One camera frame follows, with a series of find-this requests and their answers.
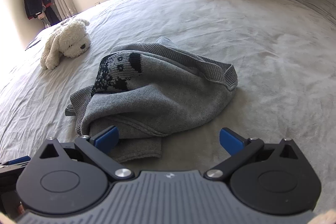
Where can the dark flat item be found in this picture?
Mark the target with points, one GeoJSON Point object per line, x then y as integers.
{"type": "Point", "coordinates": [33, 44]}

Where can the white plush dog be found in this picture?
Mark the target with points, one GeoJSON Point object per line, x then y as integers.
{"type": "Point", "coordinates": [68, 37]}

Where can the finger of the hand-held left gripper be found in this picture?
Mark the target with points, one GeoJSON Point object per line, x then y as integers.
{"type": "Point", "coordinates": [19, 160]}

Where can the grey knit sweater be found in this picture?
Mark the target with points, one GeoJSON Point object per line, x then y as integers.
{"type": "Point", "coordinates": [157, 103]}

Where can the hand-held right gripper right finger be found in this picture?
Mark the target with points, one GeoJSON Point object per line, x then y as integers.
{"type": "Point", "coordinates": [231, 140]}

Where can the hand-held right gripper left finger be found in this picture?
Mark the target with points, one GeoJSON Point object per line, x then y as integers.
{"type": "Point", "coordinates": [106, 139]}

